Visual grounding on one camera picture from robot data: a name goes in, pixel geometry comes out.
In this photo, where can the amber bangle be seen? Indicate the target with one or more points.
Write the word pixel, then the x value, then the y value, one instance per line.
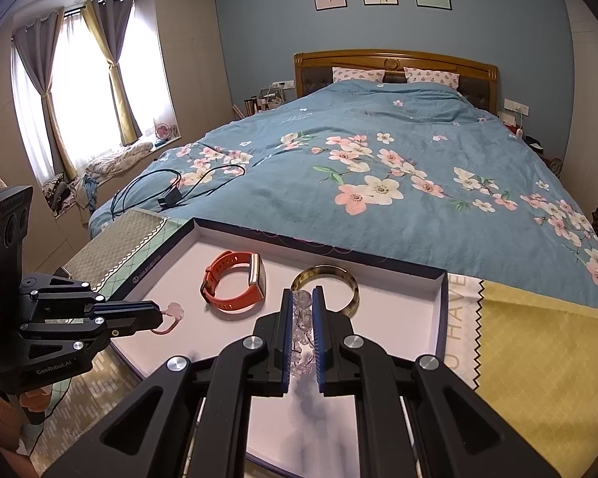
pixel 353 294

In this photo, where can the pink flower charm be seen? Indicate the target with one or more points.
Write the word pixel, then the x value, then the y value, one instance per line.
pixel 175 310

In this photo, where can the blue floral bed blanket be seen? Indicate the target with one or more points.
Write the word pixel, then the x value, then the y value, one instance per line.
pixel 279 199

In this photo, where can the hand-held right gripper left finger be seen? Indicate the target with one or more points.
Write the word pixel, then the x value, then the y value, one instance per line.
pixel 286 338

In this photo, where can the grey and yellow curtain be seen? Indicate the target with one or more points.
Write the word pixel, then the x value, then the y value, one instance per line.
pixel 119 50
pixel 32 69

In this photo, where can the white wall socket strip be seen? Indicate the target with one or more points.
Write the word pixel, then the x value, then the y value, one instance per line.
pixel 282 83
pixel 516 107

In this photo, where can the dark blue box lid tray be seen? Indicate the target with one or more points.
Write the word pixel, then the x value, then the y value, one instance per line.
pixel 388 318

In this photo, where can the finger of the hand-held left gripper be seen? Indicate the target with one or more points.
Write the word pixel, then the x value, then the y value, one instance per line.
pixel 129 308
pixel 129 324

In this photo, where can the folded pale quilt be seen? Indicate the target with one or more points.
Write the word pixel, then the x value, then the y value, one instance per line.
pixel 117 159

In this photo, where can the dotted white pillow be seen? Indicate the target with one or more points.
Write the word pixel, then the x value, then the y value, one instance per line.
pixel 356 74
pixel 431 77

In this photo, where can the yellow white zigzag cloth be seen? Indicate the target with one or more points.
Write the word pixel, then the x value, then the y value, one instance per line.
pixel 543 358

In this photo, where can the small pink fan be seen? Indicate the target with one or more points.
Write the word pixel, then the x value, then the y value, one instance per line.
pixel 163 132

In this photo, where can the orange smartwatch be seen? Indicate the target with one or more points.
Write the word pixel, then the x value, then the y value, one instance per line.
pixel 210 279

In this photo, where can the person's left hand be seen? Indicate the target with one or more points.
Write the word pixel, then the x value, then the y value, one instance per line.
pixel 34 399

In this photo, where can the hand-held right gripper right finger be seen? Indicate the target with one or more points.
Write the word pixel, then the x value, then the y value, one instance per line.
pixel 320 338

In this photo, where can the wooden headboard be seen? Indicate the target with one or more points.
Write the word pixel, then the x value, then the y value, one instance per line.
pixel 354 57

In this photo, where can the pile of dark clothes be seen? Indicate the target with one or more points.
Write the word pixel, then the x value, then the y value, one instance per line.
pixel 60 194

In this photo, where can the cluster of cosmetics bottles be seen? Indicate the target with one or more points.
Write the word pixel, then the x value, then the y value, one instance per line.
pixel 265 100

